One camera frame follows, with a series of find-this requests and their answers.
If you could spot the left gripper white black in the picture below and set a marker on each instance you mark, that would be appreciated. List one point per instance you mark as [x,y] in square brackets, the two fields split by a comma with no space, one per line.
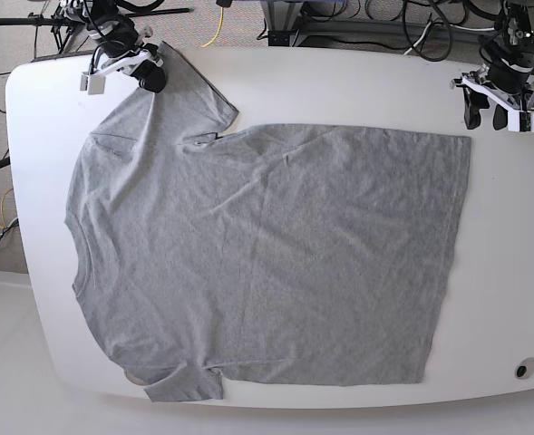
[510,91]

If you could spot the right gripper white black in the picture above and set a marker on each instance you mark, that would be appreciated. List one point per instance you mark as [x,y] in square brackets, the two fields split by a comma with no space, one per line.
[120,48]

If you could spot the grey T-shirt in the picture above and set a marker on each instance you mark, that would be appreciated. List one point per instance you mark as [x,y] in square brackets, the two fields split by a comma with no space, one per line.
[280,254]

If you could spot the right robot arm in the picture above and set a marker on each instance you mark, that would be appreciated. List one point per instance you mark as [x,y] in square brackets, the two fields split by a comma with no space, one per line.
[119,46]

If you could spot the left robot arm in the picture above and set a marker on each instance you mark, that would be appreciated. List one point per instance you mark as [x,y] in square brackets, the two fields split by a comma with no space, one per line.
[511,43]

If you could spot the black tripod stand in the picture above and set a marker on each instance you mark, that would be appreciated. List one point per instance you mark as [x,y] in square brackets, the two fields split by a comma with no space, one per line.
[22,20]

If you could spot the round table grommet hole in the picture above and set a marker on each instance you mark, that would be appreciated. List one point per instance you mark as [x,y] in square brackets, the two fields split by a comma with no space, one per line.
[525,369]

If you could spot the tan round table grommet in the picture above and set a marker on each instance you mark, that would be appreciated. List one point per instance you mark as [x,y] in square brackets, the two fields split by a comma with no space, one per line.
[135,380]

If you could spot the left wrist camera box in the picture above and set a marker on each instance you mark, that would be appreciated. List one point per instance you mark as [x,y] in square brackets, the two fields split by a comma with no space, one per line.
[526,121]

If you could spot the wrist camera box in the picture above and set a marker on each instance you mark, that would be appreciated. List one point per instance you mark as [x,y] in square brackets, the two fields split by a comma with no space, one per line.
[526,121]
[92,84]

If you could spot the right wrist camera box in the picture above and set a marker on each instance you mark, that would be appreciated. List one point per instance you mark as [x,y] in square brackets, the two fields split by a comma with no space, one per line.
[92,84]

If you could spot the aluminium frame stand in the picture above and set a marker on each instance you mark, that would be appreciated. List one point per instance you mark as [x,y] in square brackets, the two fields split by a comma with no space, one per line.
[418,27]

